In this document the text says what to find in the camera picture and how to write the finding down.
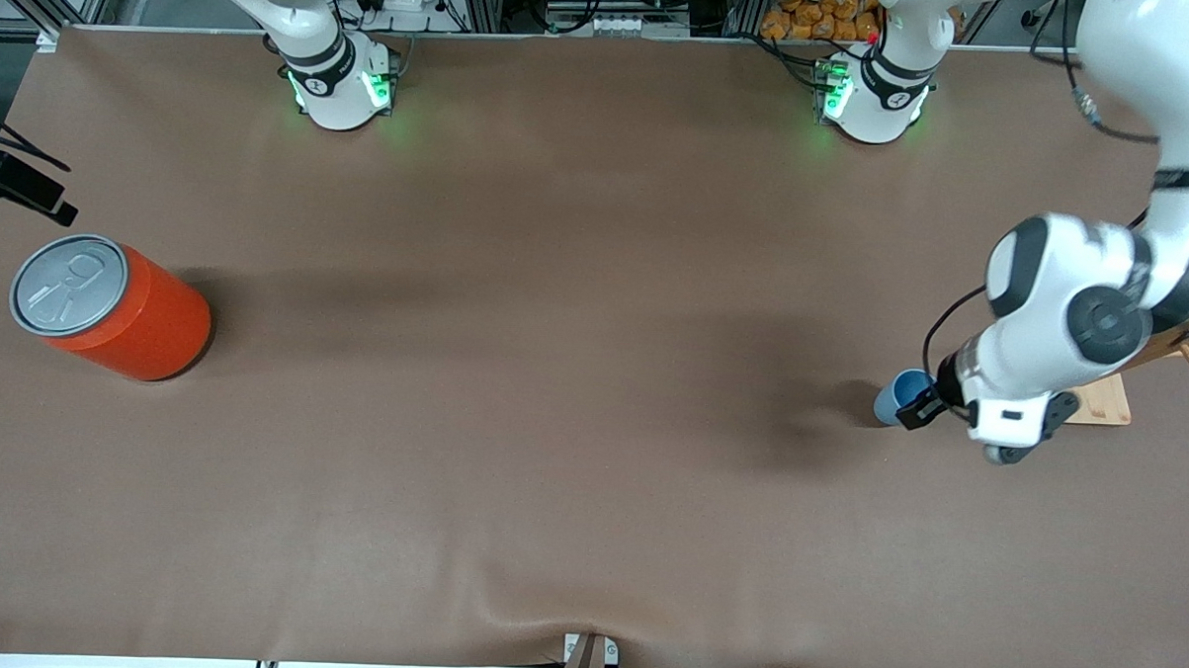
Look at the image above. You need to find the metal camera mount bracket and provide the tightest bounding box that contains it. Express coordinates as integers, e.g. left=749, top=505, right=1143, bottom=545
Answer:
left=556, top=631, right=621, bottom=668

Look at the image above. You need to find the wooden mug tree stand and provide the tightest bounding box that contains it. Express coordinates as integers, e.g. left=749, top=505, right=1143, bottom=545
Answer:
left=1062, top=299, right=1189, bottom=429

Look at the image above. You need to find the white power strip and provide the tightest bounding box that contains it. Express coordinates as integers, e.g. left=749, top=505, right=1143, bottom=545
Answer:
left=585, top=13, right=668, bottom=37

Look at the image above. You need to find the bag of orange snacks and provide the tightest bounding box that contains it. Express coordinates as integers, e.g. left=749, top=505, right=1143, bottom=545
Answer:
left=760, top=0, right=884, bottom=44

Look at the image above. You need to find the blue plastic cup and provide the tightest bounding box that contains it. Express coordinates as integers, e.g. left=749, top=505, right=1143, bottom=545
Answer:
left=872, top=368, right=940, bottom=429

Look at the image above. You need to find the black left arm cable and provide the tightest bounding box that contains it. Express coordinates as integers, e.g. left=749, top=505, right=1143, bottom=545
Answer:
left=922, top=0, right=1171, bottom=394

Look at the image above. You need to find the brown table mat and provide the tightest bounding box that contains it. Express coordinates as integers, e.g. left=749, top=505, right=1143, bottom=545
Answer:
left=0, top=12, right=1189, bottom=668

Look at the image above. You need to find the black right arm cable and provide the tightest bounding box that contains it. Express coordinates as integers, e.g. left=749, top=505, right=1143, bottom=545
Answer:
left=0, top=96, right=74, bottom=173

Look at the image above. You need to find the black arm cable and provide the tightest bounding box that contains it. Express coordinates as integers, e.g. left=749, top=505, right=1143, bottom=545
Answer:
left=922, top=0, right=1171, bottom=394
left=0, top=96, right=74, bottom=173

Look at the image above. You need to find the orange can with grey lid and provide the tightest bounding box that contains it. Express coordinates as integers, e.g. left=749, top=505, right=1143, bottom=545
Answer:
left=7, top=231, right=216, bottom=384

